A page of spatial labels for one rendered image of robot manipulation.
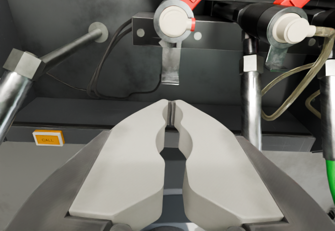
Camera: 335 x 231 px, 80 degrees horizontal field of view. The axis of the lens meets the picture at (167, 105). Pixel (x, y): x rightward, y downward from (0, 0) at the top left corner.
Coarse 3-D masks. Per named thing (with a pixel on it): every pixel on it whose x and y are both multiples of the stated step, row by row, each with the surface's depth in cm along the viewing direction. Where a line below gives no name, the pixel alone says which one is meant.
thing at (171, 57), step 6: (162, 42) 15; (180, 42) 15; (168, 48) 15; (174, 48) 15; (180, 48) 15; (162, 54) 15; (168, 54) 15; (174, 54) 15; (162, 60) 16; (168, 60) 16; (174, 60) 16; (162, 66) 16; (168, 66) 16; (174, 66) 16; (162, 72) 16; (168, 72) 16; (174, 72) 16
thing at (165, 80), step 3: (162, 78) 16; (165, 78) 16; (168, 78) 16; (171, 78) 16; (174, 78) 16; (177, 78) 16; (162, 81) 15; (165, 81) 15; (168, 81) 15; (171, 81) 15; (174, 81) 15; (177, 81) 15
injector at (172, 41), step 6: (168, 0) 13; (174, 0) 13; (180, 0) 13; (162, 6) 13; (180, 6) 13; (186, 6) 13; (156, 12) 14; (186, 12) 14; (156, 18) 14; (156, 24) 14; (156, 30) 14; (186, 30) 14; (162, 36) 14; (168, 36) 14; (180, 36) 14; (186, 36) 14; (168, 42) 19; (174, 42) 15
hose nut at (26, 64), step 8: (8, 56) 14; (16, 56) 14; (24, 56) 14; (32, 56) 14; (8, 64) 14; (16, 64) 14; (24, 64) 14; (32, 64) 14; (40, 64) 15; (16, 72) 14; (24, 72) 14; (32, 72) 14; (40, 72) 15
